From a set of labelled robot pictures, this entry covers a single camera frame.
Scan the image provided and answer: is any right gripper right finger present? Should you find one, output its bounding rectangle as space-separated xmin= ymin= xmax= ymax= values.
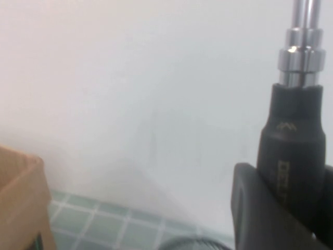
xmin=316 ymin=164 xmax=333 ymax=245

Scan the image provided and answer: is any black mesh pen holder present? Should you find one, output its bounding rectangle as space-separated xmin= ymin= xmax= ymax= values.
xmin=158 ymin=233 xmax=230 ymax=250

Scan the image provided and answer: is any green white-grid tablecloth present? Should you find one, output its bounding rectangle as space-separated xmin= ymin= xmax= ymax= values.
xmin=48 ymin=189 xmax=235 ymax=250

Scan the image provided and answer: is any thick black-handled screwdriver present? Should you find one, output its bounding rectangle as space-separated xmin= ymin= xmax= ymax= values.
xmin=256 ymin=0 xmax=327 ymax=235

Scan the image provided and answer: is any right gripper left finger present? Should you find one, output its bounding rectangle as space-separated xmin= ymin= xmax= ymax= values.
xmin=230 ymin=162 xmax=333 ymax=250

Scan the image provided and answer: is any brown cardboard box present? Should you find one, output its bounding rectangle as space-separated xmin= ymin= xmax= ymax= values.
xmin=0 ymin=144 xmax=57 ymax=250

